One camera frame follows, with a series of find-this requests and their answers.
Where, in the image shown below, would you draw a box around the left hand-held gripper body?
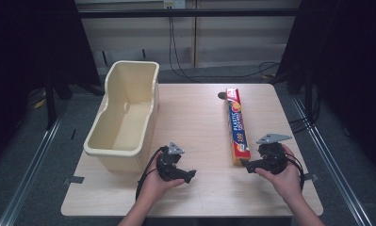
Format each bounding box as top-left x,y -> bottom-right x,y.
155,141 -> 186,183

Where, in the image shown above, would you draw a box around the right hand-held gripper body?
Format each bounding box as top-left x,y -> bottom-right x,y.
254,133 -> 293,175

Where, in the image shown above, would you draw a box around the red blue plastic wrap box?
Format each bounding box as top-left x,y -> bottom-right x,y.
224,87 -> 252,167

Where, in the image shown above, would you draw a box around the cream plastic bin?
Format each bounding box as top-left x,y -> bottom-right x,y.
83,60 -> 161,173

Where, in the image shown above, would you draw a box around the person's left hand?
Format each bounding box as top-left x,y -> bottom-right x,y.
138,163 -> 186,205

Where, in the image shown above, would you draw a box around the person's right hand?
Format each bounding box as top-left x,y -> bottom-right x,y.
254,143 -> 304,202

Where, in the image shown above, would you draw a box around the grey tape piece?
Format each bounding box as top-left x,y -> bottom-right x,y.
303,172 -> 320,183
62,175 -> 86,186

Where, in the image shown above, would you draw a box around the black curtain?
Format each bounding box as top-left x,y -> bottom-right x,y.
0,0 -> 103,170
275,0 -> 376,178

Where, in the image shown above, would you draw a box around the black stand leg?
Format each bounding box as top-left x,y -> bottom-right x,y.
43,73 -> 58,130

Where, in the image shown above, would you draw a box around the black horizontal bar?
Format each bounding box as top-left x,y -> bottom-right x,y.
77,8 -> 299,19

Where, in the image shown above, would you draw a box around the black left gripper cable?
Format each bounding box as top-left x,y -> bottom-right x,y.
135,146 -> 170,202

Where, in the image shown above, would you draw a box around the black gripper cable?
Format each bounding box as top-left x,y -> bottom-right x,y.
284,152 -> 306,192
135,146 -> 170,202

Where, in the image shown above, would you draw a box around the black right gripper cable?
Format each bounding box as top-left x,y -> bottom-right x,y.
284,152 -> 306,192

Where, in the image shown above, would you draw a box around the black floor cables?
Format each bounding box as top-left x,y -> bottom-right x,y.
287,89 -> 320,134

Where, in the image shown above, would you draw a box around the metal floor rail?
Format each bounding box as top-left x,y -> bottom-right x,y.
0,116 -> 69,226
291,93 -> 374,226

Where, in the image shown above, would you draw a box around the black wall cable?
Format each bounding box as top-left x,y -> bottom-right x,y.
168,16 -> 282,85

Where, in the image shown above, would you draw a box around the white wall outlet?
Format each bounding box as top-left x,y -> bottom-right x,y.
162,0 -> 187,9

